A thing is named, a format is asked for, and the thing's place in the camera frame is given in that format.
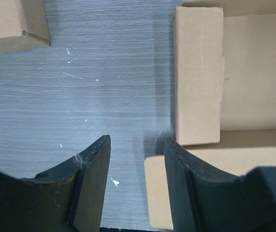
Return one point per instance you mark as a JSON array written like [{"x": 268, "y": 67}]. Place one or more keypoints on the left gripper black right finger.
[{"x": 204, "y": 198}]

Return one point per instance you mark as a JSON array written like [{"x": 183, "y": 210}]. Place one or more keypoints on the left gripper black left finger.
[{"x": 66, "y": 198}]

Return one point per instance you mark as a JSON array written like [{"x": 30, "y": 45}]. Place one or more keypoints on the closed brown cardboard box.
[{"x": 23, "y": 25}]

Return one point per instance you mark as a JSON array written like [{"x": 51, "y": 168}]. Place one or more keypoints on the brown cardboard box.
[
  {"x": 23, "y": 25},
  {"x": 225, "y": 92}
]

